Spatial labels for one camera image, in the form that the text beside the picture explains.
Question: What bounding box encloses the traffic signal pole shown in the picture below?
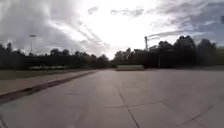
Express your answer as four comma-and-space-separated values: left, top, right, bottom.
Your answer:
143, 35, 150, 52

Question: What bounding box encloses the grey concrete pavement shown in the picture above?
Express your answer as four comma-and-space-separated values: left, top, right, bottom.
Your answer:
0, 68, 224, 128

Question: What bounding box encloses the row of dark trees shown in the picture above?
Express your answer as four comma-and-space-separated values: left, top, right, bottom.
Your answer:
0, 35, 224, 71

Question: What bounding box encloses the raised concrete kerb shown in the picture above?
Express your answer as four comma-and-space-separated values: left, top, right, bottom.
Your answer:
0, 70, 98, 105

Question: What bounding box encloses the tall floodlight pole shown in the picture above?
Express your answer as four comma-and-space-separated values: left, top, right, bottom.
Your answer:
28, 34, 37, 55

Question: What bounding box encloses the pale side walkway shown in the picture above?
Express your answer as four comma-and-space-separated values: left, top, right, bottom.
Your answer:
0, 69, 94, 96

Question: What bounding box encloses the grass strip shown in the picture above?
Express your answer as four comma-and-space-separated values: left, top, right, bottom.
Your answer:
0, 69, 91, 81

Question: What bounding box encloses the low pale wall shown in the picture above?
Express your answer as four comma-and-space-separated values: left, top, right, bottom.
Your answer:
115, 64, 146, 71

